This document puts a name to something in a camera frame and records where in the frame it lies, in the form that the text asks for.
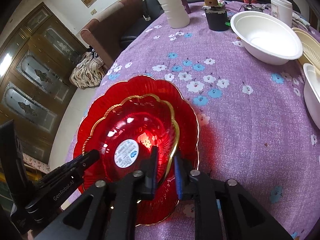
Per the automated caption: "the dark gadget with cables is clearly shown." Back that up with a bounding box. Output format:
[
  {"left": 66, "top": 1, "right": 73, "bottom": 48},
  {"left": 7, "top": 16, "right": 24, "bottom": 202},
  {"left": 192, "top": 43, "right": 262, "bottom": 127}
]
[{"left": 242, "top": 0, "right": 271, "bottom": 12}]

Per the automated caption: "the black cup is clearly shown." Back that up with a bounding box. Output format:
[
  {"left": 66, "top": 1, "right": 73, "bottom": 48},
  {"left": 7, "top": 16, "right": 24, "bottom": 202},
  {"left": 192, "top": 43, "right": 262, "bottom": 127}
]
[{"left": 205, "top": 7, "right": 229, "bottom": 32}]

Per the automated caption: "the large red scalloped plate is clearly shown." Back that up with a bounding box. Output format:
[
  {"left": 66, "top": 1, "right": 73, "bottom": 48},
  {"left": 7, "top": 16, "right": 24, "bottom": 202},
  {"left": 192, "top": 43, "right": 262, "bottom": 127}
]
[{"left": 73, "top": 75, "right": 200, "bottom": 228}]

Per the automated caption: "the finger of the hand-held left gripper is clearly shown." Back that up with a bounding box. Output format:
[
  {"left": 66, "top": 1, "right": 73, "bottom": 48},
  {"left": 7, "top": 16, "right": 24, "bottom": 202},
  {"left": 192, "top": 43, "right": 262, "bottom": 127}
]
[{"left": 64, "top": 149, "right": 100, "bottom": 174}]

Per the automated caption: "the cream ribbed bowl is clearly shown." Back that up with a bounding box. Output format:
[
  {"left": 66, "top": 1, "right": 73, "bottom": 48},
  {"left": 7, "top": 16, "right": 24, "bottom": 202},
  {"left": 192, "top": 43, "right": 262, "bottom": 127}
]
[{"left": 292, "top": 27, "right": 320, "bottom": 70}]

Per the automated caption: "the white plastic bottle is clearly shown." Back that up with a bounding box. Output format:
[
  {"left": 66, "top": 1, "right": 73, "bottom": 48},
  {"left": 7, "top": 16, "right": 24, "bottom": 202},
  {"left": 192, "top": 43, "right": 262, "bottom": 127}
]
[{"left": 156, "top": 0, "right": 190, "bottom": 28}]

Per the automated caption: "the purple floral tablecloth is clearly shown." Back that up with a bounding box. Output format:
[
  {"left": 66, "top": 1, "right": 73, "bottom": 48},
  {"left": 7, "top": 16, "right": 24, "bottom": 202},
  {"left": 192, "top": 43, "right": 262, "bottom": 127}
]
[{"left": 56, "top": 0, "right": 320, "bottom": 240}]

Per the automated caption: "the large white bowl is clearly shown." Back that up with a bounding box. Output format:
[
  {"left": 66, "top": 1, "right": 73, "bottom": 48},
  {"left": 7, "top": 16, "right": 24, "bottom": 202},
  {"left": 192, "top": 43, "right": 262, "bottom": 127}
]
[{"left": 230, "top": 11, "right": 304, "bottom": 65}]

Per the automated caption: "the stack of printed boxes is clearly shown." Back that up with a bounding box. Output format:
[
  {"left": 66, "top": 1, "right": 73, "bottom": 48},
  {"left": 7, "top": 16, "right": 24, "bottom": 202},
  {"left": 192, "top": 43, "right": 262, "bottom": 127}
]
[{"left": 23, "top": 154, "right": 52, "bottom": 174}]

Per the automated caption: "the brown armchair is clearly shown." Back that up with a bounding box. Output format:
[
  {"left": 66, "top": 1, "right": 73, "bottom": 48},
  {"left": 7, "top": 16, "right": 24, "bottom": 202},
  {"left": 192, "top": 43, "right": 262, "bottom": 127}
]
[{"left": 80, "top": 0, "right": 153, "bottom": 68}]

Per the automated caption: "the wooden glass-door cabinet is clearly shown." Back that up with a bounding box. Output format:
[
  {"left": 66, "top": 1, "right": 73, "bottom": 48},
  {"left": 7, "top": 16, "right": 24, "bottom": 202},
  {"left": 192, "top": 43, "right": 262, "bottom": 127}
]
[{"left": 0, "top": 2, "right": 88, "bottom": 163}]

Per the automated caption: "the small red gold-rimmed plate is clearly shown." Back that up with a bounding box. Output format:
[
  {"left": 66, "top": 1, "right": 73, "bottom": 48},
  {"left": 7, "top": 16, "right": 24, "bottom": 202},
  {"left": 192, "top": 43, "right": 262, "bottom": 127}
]
[{"left": 82, "top": 94, "right": 180, "bottom": 188}]

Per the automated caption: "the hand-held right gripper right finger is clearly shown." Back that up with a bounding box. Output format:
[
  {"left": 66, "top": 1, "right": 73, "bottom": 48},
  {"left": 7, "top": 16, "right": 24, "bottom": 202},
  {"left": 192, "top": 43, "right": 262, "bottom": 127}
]
[{"left": 174, "top": 156, "right": 294, "bottom": 240}]

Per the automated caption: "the patterned fabric bag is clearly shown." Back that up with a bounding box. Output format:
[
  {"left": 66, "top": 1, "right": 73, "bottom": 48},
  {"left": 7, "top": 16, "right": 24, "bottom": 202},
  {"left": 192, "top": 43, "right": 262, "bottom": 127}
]
[{"left": 69, "top": 51, "right": 107, "bottom": 88}]

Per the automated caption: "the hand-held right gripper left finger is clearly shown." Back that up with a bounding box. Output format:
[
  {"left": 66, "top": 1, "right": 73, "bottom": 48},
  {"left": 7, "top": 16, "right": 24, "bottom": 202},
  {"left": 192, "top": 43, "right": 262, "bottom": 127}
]
[{"left": 34, "top": 146, "right": 159, "bottom": 240}]

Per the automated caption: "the floral patterned cloth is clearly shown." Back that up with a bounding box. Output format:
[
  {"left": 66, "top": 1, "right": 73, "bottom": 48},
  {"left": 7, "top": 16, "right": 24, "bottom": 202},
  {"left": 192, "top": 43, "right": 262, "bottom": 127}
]
[{"left": 292, "top": 11, "right": 310, "bottom": 28}]

